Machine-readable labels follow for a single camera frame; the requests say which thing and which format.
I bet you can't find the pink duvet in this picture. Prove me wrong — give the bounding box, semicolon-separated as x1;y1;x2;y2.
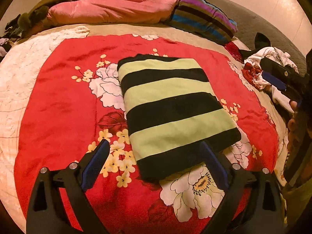
47;0;181;26

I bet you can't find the green black striped sweater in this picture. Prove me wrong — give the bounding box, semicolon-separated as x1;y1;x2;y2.
117;54;242;181

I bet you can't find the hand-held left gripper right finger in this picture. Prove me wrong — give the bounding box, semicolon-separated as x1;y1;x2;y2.
199;141;285;234

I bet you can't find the red floral blanket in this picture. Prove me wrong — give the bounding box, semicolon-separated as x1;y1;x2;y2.
13;33;279;234

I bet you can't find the black garment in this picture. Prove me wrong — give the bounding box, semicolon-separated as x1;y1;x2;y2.
240;33;271;57

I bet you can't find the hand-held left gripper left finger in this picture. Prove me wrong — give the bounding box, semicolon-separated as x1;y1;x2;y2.
26;139;111;234

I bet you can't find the grey quilted headboard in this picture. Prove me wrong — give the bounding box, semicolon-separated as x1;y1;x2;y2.
199;0;309;76

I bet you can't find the person's right hand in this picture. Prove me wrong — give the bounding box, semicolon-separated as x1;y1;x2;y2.
287;100;299;152

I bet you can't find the pile of white clothes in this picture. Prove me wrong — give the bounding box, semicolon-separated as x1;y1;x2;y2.
246;46;300;108

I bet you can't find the striped multicolour pillow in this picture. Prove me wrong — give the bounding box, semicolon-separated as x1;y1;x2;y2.
168;0;238;45

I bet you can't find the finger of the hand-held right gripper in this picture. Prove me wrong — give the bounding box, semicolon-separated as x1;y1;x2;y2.
260;57;309;84
262;71;304;106

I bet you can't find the person's green clothing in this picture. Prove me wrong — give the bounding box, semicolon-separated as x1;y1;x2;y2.
280;180;312;234

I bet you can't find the pile of dark clothes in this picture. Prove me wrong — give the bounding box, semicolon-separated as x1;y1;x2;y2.
0;13;25;59

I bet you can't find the brown fur-trimmed coat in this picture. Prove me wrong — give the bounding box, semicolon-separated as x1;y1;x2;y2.
18;0;95;33

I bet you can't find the dark red garment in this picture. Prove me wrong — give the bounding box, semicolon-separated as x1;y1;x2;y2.
224;41;266;89

